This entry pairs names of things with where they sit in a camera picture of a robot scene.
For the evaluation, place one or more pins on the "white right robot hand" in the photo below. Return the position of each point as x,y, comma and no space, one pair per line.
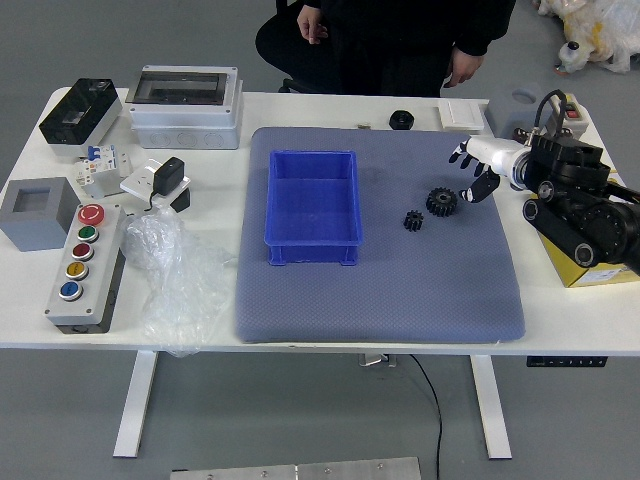
495,152

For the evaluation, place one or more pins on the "person's right hand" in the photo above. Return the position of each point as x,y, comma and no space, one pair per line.
310,25

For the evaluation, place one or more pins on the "person's left hand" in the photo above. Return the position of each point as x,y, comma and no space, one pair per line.
465,67

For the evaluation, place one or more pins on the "big black gear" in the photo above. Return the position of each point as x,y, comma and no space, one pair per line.
442,202

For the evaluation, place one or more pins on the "small black gear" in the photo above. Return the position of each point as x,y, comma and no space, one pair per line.
414,220

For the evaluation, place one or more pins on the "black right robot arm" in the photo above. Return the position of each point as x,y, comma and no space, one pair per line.
565,165

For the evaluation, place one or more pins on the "person's left forearm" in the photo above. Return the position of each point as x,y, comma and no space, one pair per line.
487,27

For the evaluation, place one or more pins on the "grey box with round hole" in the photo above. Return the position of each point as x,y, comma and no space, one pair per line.
505,117

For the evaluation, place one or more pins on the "yellow white cardboard box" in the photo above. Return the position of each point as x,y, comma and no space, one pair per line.
575,272

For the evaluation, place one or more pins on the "white distribution box clear window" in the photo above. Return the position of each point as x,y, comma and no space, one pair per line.
185,120

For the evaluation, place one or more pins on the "blue plastic box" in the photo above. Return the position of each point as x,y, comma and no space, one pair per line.
310,215

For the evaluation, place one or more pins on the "grey hollow square box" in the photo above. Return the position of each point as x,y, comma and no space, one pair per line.
35,230

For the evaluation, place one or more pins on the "black office chair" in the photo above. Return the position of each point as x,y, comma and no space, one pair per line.
280,45

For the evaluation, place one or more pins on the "person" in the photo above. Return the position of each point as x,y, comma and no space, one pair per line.
400,40

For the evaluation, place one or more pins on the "plush toy in plastic bag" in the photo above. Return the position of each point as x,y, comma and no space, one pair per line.
580,30

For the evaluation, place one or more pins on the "grey-blue padded mat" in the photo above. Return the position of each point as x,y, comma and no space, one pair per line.
400,300

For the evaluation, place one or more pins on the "black power adapter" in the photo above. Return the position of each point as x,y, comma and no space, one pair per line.
167,175

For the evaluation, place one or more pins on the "small black block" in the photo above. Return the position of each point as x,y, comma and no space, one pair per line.
182,201

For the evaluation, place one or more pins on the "black table control panel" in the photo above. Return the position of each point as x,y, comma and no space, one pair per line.
567,361

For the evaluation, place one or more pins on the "small white plastic part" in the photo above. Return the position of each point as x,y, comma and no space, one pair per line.
126,165

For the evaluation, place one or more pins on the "white socket plate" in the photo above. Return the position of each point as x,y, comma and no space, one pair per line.
137,182

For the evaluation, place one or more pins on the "white table leg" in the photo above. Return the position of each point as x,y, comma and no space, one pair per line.
492,405
135,405

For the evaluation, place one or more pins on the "white blue circuit breaker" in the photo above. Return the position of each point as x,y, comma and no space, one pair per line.
97,167

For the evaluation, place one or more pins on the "clear crumpled plastic bag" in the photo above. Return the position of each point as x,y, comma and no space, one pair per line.
175,280

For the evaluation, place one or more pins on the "grey five-button control station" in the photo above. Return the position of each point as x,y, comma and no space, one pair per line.
75,300

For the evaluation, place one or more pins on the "silver metal plate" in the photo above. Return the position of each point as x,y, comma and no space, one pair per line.
300,471

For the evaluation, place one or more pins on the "white wall switch plate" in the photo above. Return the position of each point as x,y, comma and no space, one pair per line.
460,115

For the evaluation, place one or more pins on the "grey red-black button switch box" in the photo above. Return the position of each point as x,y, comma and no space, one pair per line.
575,112

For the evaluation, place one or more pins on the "metal under-table bracket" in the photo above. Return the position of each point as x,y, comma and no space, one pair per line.
377,360

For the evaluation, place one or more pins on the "black-lidded white enclosure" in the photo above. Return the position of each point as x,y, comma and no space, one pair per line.
75,115

